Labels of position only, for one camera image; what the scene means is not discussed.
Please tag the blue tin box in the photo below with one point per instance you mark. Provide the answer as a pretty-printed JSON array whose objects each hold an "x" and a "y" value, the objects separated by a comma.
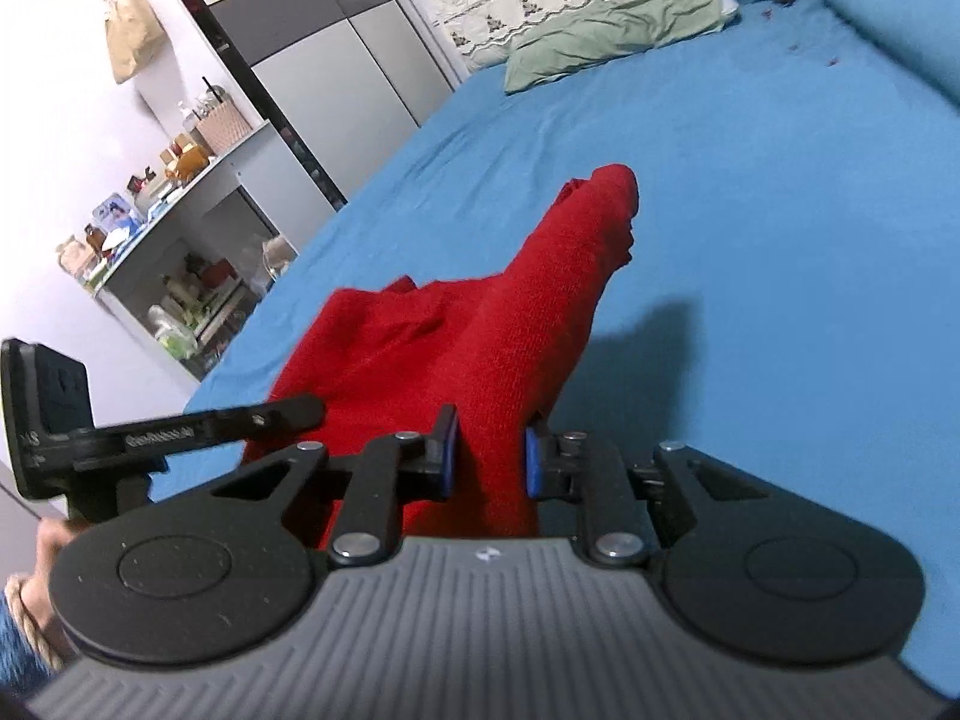
[{"x": 116, "y": 214}]

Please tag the white cloth bag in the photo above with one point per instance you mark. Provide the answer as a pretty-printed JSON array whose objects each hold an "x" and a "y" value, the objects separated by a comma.
[{"x": 279, "y": 259}]

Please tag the small dark scraps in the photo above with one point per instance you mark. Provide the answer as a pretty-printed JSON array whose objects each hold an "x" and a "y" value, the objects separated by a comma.
[{"x": 784, "y": 0}]

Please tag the blue duvet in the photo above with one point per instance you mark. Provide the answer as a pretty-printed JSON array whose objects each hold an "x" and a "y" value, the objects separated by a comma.
[{"x": 900, "y": 7}]

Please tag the bed with blue sheet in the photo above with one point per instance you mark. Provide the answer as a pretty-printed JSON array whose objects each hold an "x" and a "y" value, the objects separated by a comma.
[{"x": 750, "y": 240}]

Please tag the grey and white wardrobe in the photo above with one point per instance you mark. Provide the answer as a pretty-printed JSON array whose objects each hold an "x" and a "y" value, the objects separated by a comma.
[{"x": 352, "y": 67}]

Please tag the orange brown container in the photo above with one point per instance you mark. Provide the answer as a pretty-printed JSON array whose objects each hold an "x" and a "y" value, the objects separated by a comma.
[{"x": 189, "y": 163}]

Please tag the green tissue packet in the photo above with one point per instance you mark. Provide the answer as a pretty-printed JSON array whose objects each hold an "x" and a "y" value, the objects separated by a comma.
[{"x": 174, "y": 334}]

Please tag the person's left hand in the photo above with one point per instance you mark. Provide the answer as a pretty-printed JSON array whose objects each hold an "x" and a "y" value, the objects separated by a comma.
[{"x": 54, "y": 540}]

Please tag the beige tote bag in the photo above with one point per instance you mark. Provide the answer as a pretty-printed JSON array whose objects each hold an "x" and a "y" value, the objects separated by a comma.
[{"x": 131, "y": 37}]

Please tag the wicker basket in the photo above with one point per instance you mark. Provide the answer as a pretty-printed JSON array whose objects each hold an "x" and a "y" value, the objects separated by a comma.
[{"x": 223, "y": 127}]

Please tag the white pump bottle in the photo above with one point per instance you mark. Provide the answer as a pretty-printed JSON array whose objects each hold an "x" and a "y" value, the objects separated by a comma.
[{"x": 186, "y": 120}]

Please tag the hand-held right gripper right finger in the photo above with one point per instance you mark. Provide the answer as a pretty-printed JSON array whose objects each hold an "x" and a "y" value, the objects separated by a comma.
[{"x": 534, "y": 461}]

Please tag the red knit sweater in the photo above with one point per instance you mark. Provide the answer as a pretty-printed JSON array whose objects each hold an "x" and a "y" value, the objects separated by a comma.
[{"x": 525, "y": 315}]

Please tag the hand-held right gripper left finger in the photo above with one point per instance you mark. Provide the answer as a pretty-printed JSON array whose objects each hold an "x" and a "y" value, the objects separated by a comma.
[{"x": 448, "y": 457}]

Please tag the white desk with shelves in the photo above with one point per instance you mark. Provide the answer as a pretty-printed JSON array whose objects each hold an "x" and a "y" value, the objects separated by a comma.
[{"x": 247, "y": 157}]

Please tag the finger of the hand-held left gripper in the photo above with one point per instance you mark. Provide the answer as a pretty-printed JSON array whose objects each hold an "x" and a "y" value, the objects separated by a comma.
[{"x": 262, "y": 417}]

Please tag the green pillow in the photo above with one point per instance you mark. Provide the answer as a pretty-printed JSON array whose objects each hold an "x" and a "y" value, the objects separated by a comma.
[{"x": 600, "y": 37}]

